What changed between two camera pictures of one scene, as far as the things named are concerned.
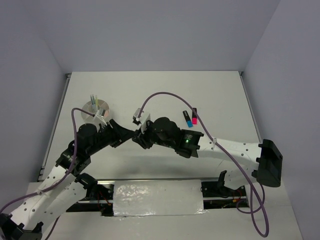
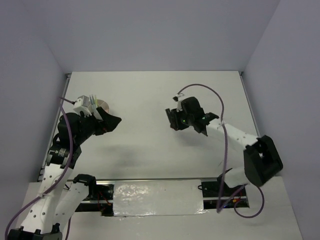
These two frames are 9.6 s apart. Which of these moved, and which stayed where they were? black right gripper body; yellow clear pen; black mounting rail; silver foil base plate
Moved: black right gripper body
Stayed: yellow clear pen; silver foil base plate; black mounting rail
